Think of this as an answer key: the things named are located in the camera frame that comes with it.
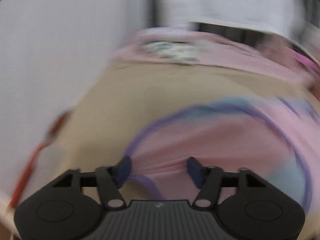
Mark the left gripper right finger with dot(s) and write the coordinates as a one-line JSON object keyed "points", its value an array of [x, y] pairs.
{"points": [[207, 180]]}

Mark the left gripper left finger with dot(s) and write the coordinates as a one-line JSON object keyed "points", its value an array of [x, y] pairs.
{"points": [[109, 180]]}

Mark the pink garment with purple trim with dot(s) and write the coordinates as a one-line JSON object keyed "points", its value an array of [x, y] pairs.
{"points": [[276, 138]]}

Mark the beige bed sheet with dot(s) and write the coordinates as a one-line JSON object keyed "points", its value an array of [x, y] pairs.
{"points": [[129, 96]]}

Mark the red white strip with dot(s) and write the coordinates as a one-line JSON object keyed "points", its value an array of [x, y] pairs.
{"points": [[29, 168]]}

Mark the white green patterned cloth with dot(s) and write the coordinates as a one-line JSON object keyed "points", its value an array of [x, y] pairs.
{"points": [[179, 52]]}

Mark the pink blanket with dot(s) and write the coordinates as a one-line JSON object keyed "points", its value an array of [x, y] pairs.
{"points": [[271, 57]]}

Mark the magenta cloth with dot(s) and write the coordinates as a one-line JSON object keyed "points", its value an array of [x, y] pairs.
{"points": [[305, 61]]}

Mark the white hanging sheet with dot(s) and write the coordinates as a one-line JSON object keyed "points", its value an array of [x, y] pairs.
{"points": [[283, 17]]}

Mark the black bed frame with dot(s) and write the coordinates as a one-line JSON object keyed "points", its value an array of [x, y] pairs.
{"points": [[245, 36]]}

